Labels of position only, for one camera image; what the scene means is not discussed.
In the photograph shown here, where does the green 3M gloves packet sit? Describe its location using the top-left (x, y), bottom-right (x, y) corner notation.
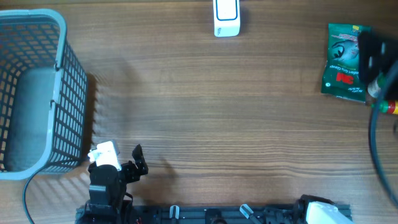
top-left (321, 23), bottom-right (371, 103)

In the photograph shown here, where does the red sauce bottle green cap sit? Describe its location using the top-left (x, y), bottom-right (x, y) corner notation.
top-left (378, 100), bottom-right (398, 115)

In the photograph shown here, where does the green round lid container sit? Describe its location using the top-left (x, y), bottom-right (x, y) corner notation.
top-left (368, 73), bottom-right (386, 98)

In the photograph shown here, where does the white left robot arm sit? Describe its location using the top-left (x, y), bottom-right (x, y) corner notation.
top-left (75, 141), bottom-right (149, 223)

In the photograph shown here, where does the white barcode scanner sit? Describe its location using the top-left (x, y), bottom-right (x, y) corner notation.
top-left (213, 0), bottom-right (241, 37)

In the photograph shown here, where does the grey plastic basket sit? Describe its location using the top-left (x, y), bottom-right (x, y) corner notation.
top-left (1, 9), bottom-right (88, 180)

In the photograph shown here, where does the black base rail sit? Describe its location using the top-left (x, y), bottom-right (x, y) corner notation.
top-left (74, 203), bottom-right (354, 224)

